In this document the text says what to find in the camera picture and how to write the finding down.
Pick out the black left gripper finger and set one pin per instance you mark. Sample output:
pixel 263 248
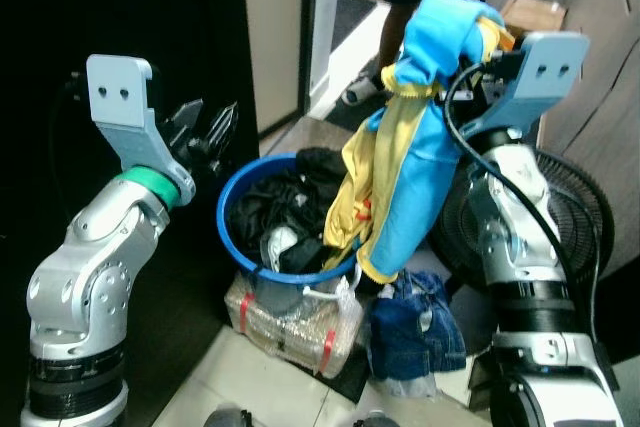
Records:
pixel 186 124
pixel 220 133

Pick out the blue and yellow garment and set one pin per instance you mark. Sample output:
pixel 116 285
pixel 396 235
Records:
pixel 415 177

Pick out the black clothes pile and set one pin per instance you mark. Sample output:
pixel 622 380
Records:
pixel 275 207

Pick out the white washing machine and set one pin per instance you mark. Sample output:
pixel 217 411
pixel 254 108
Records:
pixel 628 392

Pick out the brown cardboard box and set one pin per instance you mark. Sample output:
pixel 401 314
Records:
pixel 535 15

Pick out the blue plastic bucket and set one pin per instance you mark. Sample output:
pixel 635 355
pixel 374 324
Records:
pixel 235 237

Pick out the grey counter with black top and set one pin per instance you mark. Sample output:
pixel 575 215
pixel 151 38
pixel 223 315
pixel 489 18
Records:
pixel 600 47

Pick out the beige door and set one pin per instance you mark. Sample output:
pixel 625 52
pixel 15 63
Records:
pixel 272 37

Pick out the black floor fan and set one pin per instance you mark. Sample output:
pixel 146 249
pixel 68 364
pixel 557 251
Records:
pixel 575 207

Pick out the blue denim jeans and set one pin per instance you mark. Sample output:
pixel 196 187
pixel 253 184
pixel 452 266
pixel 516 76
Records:
pixel 415 332

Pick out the light blue right wrist camera mount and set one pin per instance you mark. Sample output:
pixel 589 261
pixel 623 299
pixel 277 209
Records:
pixel 545 72

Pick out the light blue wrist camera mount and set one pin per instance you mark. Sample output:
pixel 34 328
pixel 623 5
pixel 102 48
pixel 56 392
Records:
pixel 545 72
pixel 125 107

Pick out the light blue left wrist camera mount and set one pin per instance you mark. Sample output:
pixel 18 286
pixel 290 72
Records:
pixel 125 107

